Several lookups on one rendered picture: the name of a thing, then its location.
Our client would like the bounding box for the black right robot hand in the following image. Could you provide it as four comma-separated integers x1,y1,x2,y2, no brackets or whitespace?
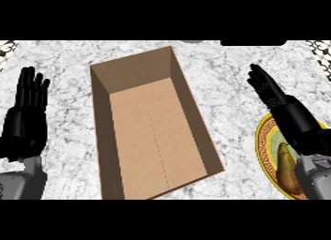
245,63,331,157

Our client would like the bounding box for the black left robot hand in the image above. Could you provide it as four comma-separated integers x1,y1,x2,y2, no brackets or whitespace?
0,66,52,163

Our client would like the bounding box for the yellow patterned plate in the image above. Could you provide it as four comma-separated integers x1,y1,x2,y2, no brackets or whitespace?
254,113,331,201

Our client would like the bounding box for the green-brown pear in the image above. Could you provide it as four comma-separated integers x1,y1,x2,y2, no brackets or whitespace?
276,142,304,195

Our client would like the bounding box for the brown cardboard box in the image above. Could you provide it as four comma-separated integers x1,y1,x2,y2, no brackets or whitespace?
87,45,226,201

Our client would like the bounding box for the black appliance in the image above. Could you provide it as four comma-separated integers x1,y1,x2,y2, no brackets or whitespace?
219,39,288,47

